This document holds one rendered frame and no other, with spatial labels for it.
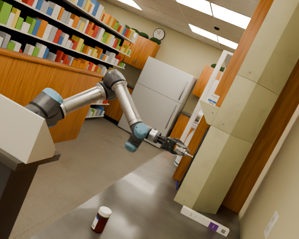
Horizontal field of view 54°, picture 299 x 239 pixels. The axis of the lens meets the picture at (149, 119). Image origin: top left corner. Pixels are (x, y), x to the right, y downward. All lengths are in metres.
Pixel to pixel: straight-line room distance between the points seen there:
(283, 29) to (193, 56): 5.74
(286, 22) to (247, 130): 0.58
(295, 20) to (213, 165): 0.85
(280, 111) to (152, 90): 4.97
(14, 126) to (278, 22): 1.36
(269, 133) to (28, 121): 1.40
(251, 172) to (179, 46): 5.69
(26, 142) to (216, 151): 0.94
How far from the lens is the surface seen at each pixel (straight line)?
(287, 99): 2.01
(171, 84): 6.65
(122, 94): 1.68
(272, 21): 1.68
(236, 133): 1.65
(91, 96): 1.79
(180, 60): 7.37
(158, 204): 1.59
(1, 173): 1.57
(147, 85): 6.78
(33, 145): 1.39
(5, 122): 1.48
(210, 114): 1.62
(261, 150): 2.01
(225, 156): 1.67
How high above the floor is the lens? 1.55
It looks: 9 degrees down
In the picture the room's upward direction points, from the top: 25 degrees clockwise
